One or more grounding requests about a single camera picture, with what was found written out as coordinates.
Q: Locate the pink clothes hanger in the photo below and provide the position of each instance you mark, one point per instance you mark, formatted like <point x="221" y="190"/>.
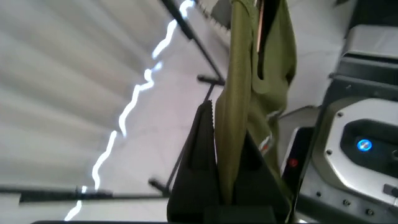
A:
<point x="260" y="28"/>

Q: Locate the black clothes rack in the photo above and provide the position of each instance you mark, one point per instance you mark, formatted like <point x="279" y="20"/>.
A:
<point x="185" y="28"/>

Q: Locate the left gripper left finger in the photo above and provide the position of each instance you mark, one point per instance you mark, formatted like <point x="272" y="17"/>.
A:
<point x="196" y="174"/>

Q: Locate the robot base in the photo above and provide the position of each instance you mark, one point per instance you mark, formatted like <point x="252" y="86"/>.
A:
<point x="342" y="124"/>

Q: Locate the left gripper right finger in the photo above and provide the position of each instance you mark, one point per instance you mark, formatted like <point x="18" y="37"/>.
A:
<point x="255" y="186"/>

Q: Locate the green garment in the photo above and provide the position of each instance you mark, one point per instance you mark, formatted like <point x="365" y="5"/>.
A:
<point x="233" y="93"/>

